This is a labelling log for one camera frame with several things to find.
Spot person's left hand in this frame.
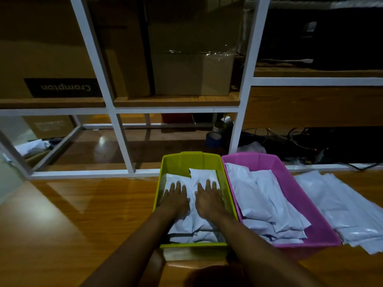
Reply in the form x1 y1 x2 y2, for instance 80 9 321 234
161 181 191 220

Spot person's right hand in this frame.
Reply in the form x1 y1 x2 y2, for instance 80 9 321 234
195 180 226 222

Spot white padded packet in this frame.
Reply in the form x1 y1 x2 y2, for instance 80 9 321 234
168 228 226 244
189 168 226 233
163 173 193 236

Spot person's right forearm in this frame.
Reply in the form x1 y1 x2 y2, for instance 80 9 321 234
206 214 325 287

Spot person's left forearm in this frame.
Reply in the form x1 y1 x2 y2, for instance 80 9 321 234
80 210 173 287

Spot green plastic bin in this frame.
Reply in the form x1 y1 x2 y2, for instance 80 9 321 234
152 151 239 262

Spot pile of white mailers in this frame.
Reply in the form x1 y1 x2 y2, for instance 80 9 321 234
225 162 312 245

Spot blue tape roll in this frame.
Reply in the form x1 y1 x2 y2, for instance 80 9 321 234
205 132 223 148

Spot crumpled clear plastic bag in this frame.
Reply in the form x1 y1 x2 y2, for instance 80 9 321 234
238 142 267 154

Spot white tape roll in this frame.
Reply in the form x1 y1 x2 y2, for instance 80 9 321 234
213 116 234 134

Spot red box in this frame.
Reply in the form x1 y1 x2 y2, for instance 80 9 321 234
161 113 194 125

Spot wooden shelf board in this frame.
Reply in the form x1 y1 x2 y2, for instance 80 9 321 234
254 63 383 78
0 97 106 110
114 92 241 108

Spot pink plastic bin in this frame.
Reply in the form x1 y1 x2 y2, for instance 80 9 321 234
221 152 343 260

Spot stack of flat white bags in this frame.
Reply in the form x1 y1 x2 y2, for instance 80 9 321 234
294 170 383 255

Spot taped cardboard box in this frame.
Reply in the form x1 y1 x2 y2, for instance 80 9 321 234
143 0 245 97

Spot small cardboard box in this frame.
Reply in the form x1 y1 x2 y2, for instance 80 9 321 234
22 115 76 140

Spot black electronic device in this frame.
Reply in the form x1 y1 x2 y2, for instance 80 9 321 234
299 126 383 165

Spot crumpled white bag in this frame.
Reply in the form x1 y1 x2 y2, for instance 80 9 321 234
3 139 51 162

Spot tall plain cardboard box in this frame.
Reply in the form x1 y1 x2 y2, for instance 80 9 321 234
85 0 155 99

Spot large black-labelled cardboard box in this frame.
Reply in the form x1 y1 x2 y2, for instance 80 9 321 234
0 0 104 101

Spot tangle of black cables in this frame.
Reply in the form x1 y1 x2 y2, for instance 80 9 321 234
239 127 380 172

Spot white metal shelf frame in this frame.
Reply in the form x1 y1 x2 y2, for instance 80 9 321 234
0 0 383 180

